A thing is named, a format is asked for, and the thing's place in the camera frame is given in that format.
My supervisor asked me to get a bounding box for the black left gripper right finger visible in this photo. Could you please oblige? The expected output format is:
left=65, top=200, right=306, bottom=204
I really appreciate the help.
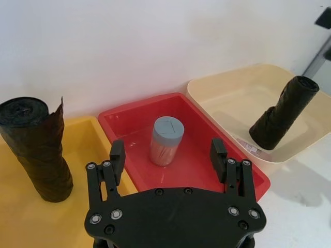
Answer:
left=209, top=137, right=257, bottom=205

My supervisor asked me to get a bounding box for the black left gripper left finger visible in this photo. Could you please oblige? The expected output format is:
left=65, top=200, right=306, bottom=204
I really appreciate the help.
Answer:
left=85, top=139, right=127, bottom=207

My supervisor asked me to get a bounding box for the red plastic bin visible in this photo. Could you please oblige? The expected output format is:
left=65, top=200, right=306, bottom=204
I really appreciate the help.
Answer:
left=97, top=92, right=272, bottom=203

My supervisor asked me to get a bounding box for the yellow plastic bin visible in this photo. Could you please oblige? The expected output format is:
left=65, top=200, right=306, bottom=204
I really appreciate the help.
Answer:
left=0, top=115, right=139, bottom=248

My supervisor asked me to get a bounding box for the white label sticker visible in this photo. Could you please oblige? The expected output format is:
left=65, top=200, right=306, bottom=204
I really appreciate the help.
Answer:
left=236, top=137, right=273, bottom=156

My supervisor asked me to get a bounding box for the clear jar with grey lid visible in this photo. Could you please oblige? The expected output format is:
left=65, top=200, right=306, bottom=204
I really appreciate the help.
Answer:
left=149, top=116, right=186, bottom=167

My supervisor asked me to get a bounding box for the cream plastic bin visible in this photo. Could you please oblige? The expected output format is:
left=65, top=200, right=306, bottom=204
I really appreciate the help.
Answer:
left=186, top=63, right=331, bottom=165

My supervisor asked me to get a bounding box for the thick black bag roll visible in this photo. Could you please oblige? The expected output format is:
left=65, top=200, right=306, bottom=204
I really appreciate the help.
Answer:
left=0, top=96, right=74, bottom=204

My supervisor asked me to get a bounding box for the thin black bag roll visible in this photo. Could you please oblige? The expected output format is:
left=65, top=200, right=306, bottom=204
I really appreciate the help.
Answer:
left=248, top=75, right=321, bottom=151

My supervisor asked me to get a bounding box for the grey metal post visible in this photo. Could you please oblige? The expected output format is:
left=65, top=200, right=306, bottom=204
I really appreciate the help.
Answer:
left=302, top=25, right=331, bottom=79

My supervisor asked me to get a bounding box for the black bracket on post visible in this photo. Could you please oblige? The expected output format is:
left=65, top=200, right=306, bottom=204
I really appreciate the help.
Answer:
left=313, top=4, right=331, bottom=27

